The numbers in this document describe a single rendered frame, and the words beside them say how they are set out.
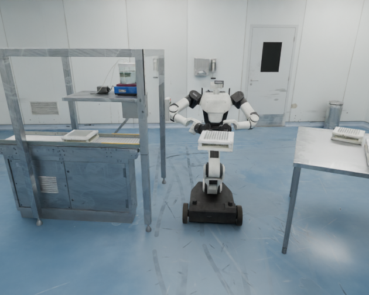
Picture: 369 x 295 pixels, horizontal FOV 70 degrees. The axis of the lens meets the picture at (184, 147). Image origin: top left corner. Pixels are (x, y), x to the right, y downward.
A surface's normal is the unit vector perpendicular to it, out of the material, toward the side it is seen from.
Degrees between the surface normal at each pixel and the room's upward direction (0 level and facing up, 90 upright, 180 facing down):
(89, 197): 90
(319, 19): 90
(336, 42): 90
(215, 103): 91
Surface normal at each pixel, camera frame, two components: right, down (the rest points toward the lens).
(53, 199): -0.08, 0.34
